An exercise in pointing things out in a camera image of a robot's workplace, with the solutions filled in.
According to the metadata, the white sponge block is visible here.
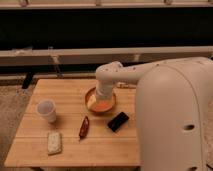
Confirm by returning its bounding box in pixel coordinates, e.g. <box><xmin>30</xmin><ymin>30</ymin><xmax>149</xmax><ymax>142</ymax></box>
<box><xmin>47</xmin><ymin>132</ymin><xmax>62</xmax><ymax>155</ymax></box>

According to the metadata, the white plastic cup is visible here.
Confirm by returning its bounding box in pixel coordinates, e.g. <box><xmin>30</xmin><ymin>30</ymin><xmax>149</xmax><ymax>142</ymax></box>
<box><xmin>36</xmin><ymin>99</ymin><xmax>57</xmax><ymax>123</ymax></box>

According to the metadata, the white wall rail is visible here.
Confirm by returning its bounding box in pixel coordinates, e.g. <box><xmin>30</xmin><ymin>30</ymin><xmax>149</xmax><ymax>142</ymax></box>
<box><xmin>0</xmin><ymin>46</ymin><xmax>213</xmax><ymax>66</ymax></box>

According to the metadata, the black rectangular object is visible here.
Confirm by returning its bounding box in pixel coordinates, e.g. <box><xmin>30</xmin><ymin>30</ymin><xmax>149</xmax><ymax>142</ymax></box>
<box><xmin>107</xmin><ymin>112</ymin><xmax>129</xmax><ymax>132</ymax></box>

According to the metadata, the small white packet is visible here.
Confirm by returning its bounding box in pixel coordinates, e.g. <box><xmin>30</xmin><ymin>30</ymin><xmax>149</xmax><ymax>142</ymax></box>
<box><xmin>116</xmin><ymin>82</ymin><xmax>136</xmax><ymax>89</ymax></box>

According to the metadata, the dried red pepper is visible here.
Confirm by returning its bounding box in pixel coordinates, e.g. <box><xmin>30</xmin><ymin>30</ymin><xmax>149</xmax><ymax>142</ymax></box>
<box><xmin>79</xmin><ymin>117</ymin><xmax>89</xmax><ymax>139</ymax></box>

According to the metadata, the wooden table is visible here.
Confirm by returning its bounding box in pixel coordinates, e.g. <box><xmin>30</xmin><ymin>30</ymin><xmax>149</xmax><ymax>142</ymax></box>
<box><xmin>4</xmin><ymin>79</ymin><xmax>139</xmax><ymax>167</ymax></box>

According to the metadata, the orange bowl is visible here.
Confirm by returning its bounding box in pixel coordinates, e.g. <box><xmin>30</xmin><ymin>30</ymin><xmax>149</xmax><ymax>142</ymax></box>
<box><xmin>85</xmin><ymin>88</ymin><xmax>116</xmax><ymax>113</ymax></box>

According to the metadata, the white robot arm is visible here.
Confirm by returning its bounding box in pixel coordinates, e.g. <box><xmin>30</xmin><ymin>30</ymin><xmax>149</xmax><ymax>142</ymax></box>
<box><xmin>88</xmin><ymin>57</ymin><xmax>213</xmax><ymax>171</ymax></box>

